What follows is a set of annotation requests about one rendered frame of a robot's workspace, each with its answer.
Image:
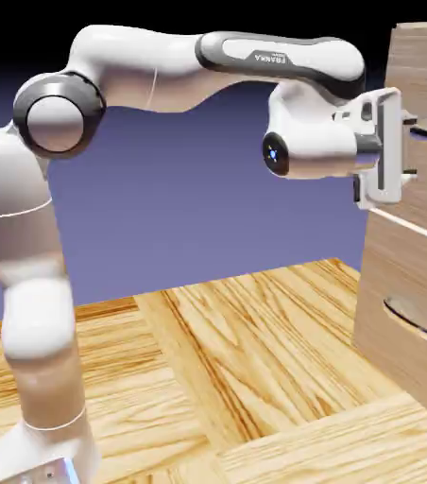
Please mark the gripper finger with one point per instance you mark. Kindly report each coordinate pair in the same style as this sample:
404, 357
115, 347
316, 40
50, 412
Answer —
408, 118
408, 177

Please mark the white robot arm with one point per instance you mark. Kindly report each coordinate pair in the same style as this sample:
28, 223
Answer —
122, 68

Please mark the light wood cabinet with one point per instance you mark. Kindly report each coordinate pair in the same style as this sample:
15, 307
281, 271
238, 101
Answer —
406, 264

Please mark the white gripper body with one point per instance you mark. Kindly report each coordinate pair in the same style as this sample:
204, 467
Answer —
392, 151

